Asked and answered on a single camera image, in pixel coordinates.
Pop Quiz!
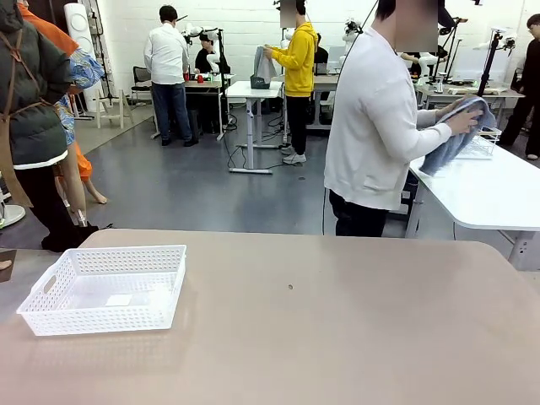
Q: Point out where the white rounded table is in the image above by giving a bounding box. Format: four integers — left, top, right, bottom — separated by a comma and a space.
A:
408, 141, 540, 271

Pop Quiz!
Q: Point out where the person in yellow hoodie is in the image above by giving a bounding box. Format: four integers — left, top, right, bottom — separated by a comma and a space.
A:
269, 0, 320, 165

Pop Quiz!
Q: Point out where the person's right forearm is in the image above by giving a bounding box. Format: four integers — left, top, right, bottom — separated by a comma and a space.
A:
415, 121, 453, 149

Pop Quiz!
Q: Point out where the person's left forearm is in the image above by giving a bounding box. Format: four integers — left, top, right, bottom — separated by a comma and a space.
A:
416, 108, 442, 127

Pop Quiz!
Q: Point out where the grey long background desk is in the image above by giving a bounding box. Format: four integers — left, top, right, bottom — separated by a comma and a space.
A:
421, 84, 525, 111

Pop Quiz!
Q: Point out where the person in white shirt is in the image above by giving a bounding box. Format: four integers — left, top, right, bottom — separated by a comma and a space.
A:
143, 4, 199, 148

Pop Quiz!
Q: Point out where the blue grey towel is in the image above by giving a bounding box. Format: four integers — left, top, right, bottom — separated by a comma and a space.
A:
418, 95, 498, 178

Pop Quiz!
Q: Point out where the light grey cloth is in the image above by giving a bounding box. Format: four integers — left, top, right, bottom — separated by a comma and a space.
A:
254, 45, 279, 84

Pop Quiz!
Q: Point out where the white round stand base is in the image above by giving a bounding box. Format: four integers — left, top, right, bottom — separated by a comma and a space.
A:
0, 204, 27, 230

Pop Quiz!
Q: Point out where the wooden background desk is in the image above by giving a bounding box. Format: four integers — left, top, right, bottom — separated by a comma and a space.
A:
184, 78, 227, 143

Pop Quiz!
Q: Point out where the mannequin in orange clothes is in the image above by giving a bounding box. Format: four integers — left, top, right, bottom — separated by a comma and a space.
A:
16, 0, 109, 227

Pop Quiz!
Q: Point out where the white wire rack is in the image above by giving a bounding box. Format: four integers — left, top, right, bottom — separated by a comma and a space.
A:
455, 126, 503, 161

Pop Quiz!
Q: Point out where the person's right hand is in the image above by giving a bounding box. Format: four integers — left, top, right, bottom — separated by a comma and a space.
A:
446, 110, 480, 136

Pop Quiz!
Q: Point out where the person in white sweater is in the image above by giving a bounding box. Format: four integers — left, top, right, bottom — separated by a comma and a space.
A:
323, 0, 455, 237

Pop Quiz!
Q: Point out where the seated person in black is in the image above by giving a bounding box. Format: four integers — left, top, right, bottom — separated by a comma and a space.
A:
194, 32, 231, 75

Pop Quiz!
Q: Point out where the white perforated plastic basket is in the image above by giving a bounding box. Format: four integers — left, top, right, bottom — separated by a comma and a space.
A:
15, 244, 187, 338

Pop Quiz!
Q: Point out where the black camera tripod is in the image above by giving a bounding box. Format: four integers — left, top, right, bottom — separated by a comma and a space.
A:
476, 31, 506, 98

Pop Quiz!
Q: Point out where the black mesh chair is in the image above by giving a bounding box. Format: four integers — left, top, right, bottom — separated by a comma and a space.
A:
130, 66, 154, 102

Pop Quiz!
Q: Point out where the person's left hand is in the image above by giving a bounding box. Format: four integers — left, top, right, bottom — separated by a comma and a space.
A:
435, 103, 463, 121

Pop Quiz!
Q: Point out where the person in dark vest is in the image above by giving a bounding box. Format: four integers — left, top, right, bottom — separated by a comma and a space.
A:
0, 0, 100, 254

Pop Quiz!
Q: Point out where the small white standing desk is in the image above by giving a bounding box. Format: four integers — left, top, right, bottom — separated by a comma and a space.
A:
225, 79, 286, 175

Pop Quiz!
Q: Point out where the white wooden step stand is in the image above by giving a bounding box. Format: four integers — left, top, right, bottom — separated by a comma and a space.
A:
94, 88, 135, 130

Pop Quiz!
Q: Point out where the standing person in black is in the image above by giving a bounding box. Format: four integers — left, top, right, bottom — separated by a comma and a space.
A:
497, 13, 540, 161

